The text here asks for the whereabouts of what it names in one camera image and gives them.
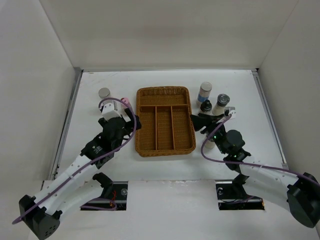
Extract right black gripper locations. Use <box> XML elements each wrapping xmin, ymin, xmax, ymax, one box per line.
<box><xmin>189</xmin><ymin>113</ymin><xmax>227</xmax><ymax>154</ymax></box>

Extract silver lid blue label jar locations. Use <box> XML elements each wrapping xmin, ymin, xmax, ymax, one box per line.
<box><xmin>98</xmin><ymin>87</ymin><xmax>111</xmax><ymax>99</ymax></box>

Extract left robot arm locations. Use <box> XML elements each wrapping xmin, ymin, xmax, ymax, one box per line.
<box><xmin>13</xmin><ymin>108</ymin><xmax>141</xmax><ymax>240</ymax></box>

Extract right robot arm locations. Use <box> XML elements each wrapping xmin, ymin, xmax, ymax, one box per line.
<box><xmin>190</xmin><ymin>113</ymin><xmax>320</xmax><ymax>228</ymax></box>

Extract pink cap spice bottle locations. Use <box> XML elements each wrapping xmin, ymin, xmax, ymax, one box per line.
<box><xmin>120</xmin><ymin>97</ymin><xmax>132</xmax><ymax>109</ymax></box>

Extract black round cap spice bottle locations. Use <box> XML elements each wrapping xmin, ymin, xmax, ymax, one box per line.
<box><xmin>203</xmin><ymin>133</ymin><xmax>216</xmax><ymax>149</ymax></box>

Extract grey lid grinder bottle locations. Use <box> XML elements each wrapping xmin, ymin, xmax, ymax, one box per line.
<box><xmin>212</xmin><ymin>93</ymin><xmax>230</xmax><ymax>116</ymax></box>

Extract brown wicker divided tray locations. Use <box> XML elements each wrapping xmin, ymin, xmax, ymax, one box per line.
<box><xmin>135</xmin><ymin>86</ymin><xmax>196</xmax><ymax>157</ymax></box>

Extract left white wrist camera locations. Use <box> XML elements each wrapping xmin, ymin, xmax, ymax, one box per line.
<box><xmin>100</xmin><ymin>101</ymin><xmax>121</xmax><ymax>121</ymax></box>

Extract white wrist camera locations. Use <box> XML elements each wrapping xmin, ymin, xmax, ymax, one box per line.
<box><xmin>100</xmin><ymin>101</ymin><xmax>121</xmax><ymax>121</ymax></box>
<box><xmin>224</xmin><ymin>106</ymin><xmax>236</xmax><ymax>120</ymax></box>

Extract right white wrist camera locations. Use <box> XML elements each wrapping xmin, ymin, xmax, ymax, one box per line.
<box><xmin>224</xmin><ymin>106</ymin><xmax>236</xmax><ymax>120</ymax></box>

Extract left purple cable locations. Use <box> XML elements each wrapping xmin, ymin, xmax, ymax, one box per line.
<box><xmin>12</xmin><ymin>98</ymin><xmax>138</xmax><ymax>225</ymax></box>

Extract purple cable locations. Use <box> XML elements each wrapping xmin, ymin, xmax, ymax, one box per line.
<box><xmin>12</xmin><ymin>98</ymin><xmax>138</xmax><ymax>225</ymax></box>
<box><xmin>201</xmin><ymin>114</ymin><xmax>320</xmax><ymax>187</ymax></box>

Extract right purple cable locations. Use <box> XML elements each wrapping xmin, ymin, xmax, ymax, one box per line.
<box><xmin>201</xmin><ymin>114</ymin><xmax>320</xmax><ymax>187</ymax></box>

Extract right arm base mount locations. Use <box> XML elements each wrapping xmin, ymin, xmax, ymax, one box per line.
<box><xmin>215</xmin><ymin>174</ymin><xmax>265</xmax><ymax>211</ymax></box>

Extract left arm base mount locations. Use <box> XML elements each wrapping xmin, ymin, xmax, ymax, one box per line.
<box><xmin>80</xmin><ymin>172</ymin><xmax>129</xmax><ymax>211</ymax></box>

